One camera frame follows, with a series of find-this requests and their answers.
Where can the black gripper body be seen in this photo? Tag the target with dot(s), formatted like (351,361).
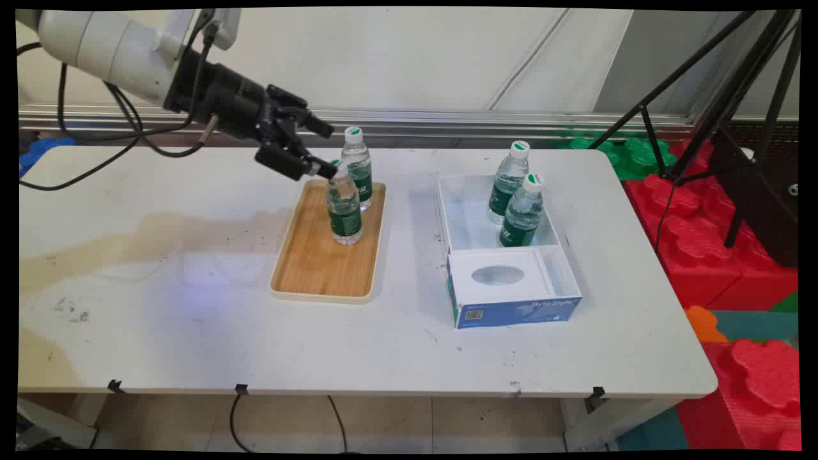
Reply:
(223,96)

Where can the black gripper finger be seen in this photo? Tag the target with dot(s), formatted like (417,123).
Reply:
(313,123)
(287,163)

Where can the clear water bottle green label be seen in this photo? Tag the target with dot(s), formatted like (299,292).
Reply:
(508,185)
(345,217)
(361,163)
(521,217)

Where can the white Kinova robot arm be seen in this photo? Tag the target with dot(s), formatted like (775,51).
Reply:
(108,48)

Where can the bamboo tray cream rim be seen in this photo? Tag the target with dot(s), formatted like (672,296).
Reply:
(319,268)

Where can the blue foam block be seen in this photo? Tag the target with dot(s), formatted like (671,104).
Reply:
(41,152)

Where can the white box blue side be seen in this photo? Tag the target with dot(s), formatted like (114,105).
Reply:
(492,295)

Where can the green foam block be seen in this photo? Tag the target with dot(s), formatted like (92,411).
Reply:
(632,156)

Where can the white table leg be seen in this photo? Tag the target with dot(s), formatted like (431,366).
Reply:
(54,421)
(607,425)

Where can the large red foam block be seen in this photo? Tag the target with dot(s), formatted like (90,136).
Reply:
(696,243)

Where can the black tripod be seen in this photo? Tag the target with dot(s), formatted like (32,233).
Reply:
(728,89)

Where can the orange foam block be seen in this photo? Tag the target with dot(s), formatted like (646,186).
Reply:
(703,322)

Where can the black stand object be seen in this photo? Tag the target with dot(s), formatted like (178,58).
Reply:
(760,191)

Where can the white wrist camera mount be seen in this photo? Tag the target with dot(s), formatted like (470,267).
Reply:
(223,29)

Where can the aluminium wall rail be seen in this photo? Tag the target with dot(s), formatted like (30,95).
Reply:
(415,121)

